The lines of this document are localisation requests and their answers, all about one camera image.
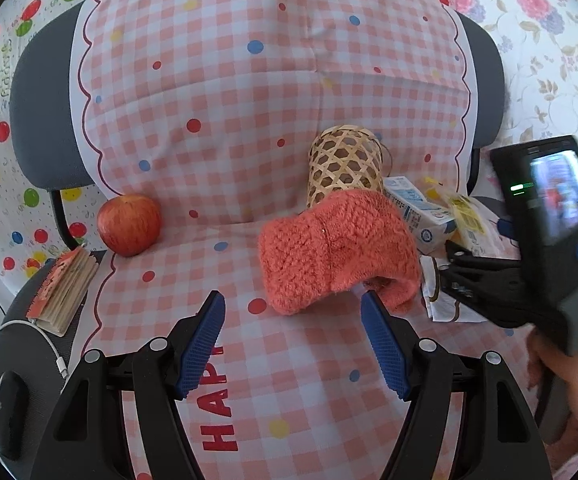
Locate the printed white paper bag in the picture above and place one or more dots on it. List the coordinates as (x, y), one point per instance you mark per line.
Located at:
(439, 305)

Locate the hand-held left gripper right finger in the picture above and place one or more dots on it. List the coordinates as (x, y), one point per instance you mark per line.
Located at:
(384, 345)

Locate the black round stool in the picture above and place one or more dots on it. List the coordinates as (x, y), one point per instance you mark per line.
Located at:
(29, 360)

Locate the orange knit hat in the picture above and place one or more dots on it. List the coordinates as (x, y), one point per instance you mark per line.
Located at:
(334, 255)

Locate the yellow label plastic packet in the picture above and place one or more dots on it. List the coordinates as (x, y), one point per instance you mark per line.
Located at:
(466, 220)

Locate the woven bamboo basket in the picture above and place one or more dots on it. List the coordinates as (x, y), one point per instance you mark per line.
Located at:
(344, 165)

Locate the pink checkered plastic cloth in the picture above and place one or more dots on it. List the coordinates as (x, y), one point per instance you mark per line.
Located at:
(219, 85)

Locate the floral print sheet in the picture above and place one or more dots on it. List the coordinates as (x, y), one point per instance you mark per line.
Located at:
(544, 60)

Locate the white and blue milk carton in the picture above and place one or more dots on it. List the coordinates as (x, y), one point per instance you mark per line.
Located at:
(419, 215)

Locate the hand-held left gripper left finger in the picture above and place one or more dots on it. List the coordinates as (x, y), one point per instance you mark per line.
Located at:
(204, 340)

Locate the small worn book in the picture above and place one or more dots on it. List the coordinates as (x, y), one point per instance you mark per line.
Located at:
(64, 290)

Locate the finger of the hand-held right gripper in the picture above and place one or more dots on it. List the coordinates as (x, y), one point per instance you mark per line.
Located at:
(489, 266)
(484, 297)

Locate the black computer mouse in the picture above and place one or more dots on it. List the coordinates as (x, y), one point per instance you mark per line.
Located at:
(11, 410)

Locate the grey chair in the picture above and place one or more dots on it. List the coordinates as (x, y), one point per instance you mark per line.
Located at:
(44, 125)

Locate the red apple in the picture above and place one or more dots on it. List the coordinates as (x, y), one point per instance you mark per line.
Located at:
(129, 225)

